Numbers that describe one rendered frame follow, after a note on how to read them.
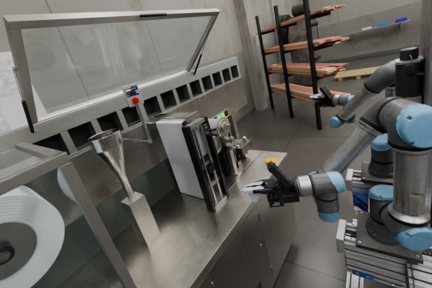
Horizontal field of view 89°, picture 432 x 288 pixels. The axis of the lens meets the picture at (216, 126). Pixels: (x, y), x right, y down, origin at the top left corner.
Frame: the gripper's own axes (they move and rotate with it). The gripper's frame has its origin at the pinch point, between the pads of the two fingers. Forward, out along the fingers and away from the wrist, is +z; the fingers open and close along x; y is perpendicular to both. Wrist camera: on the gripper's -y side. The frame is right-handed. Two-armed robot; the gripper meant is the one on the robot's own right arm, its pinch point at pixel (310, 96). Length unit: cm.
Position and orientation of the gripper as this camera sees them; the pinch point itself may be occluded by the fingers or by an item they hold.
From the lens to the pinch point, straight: 193.7
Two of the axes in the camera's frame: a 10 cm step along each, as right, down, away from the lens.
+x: 7.9, -4.9, 3.7
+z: -4.9, -1.6, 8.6
